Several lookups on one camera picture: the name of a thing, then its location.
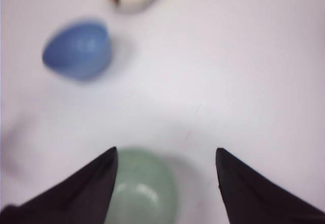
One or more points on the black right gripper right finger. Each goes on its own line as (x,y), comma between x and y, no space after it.
(249,197)

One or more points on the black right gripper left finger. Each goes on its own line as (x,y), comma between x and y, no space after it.
(84,197)

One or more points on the blue bowl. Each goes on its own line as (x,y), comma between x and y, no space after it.
(81,50)

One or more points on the green bowl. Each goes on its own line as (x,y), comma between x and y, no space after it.
(145,189)

